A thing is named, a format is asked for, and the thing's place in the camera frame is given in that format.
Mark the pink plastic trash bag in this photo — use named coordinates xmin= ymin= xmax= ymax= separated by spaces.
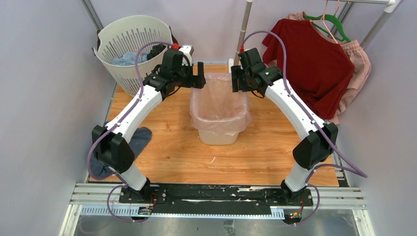
xmin=189 ymin=72 xmax=252 ymax=135

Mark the beige plastic trash bin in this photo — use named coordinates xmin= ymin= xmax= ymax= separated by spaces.
xmin=198 ymin=130 xmax=239 ymax=146

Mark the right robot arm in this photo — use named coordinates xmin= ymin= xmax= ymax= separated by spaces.
xmin=231 ymin=48 xmax=338 ymax=206

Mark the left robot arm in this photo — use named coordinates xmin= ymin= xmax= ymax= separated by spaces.
xmin=92 ymin=45 xmax=206 ymax=203

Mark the black plastic bag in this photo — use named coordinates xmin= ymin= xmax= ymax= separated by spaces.
xmin=147 ymin=44 xmax=166 ymax=60

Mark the blue plastic bag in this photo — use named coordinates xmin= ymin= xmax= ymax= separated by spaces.
xmin=111 ymin=51 xmax=149 ymax=66

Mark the white slotted laundry basket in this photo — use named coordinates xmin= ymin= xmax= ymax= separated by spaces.
xmin=93 ymin=15 xmax=173 ymax=96

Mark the red t-shirt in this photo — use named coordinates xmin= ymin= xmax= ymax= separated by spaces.
xmin=263 ymin=19 xmax=355 ymax=119

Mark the grey-blue cloth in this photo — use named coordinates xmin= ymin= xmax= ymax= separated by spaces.
xmin=90 ymin=127 xmax=152 ymax=180

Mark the clothes rack pole with foot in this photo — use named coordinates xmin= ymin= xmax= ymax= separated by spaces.
xmin=228 ymin=0 xmax=253 ymax=73

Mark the pink clothes hanger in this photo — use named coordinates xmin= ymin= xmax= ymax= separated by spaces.
xmin=305 ymin=0 xmax=341 ymax=44

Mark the green clothes hanger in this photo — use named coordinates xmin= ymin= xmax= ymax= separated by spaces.
xmin=303 ymin=13 xmax=351 ymax=42

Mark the corner aluminium profile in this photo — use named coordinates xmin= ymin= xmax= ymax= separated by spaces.
xmin=81 ymin=0 xmax=104 ymax=31

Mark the pink garment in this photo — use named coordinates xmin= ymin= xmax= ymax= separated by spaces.
xmin=285 ymin=12 xmax=371 ymax=124

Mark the right rack pole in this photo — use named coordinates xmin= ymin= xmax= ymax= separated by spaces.
xmin=336 ymin=0 xmax=401 ymax=49

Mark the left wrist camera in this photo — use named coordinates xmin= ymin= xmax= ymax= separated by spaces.
xmin=172 ymin=43 xmax=194 ymax=66

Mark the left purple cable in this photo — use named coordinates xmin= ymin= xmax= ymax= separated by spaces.
xmin=87 ymin=41 xmax=177 ymax=224

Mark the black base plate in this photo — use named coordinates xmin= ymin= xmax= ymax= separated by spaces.
xmin=119 ymin=183 xmax=313 ymax=216

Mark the aluminium frame rail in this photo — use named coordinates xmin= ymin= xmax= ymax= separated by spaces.
xmin=60 ymin=183 xmax=375 ymax=236

